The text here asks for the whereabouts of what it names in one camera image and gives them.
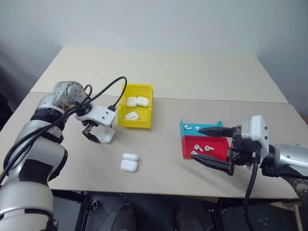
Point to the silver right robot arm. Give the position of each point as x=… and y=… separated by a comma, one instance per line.
x=288, y=156

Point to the black metal frame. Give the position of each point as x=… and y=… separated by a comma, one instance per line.
x=87, y=209

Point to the white earbud case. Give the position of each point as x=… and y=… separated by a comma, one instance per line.
x=131, y=116
x=131, y=101
x=107, y=136
x=130, y=162
x=142, y=101

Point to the yellow plastic bin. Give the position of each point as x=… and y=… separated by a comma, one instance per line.
x=144, y=113

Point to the red plastic tray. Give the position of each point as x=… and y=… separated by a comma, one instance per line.
x=217, y=144

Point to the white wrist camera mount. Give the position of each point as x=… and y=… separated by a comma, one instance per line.
x=101, y=115
x=255, y=130

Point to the white earbud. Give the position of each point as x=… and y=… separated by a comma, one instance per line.
x=197, y=147
x=197, y=127
x=194, y=152
x=209, y=148
x=186, y=126

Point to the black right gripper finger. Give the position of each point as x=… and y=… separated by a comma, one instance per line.
x=216, y=132
x=211, y=163

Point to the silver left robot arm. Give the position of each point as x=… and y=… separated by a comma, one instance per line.
x=36, y=154

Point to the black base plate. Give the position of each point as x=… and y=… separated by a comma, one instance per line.
x=262, y=216

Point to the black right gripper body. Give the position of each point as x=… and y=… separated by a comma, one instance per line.
x=243, y=149

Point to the white closed earbud case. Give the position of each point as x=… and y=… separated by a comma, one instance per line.
x=142, y=101
x=131, y=116
x=131, y=101

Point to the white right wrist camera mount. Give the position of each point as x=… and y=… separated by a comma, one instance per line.
x=255, y=130

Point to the blue plastic tray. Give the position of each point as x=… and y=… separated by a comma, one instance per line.
x=190, y=132

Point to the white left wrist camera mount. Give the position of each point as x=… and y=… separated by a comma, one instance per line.
x=101, y=115

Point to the light wooden piece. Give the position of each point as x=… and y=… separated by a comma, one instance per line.
x=296, y=209

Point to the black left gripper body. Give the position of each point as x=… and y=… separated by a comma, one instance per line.
x=89, y=127

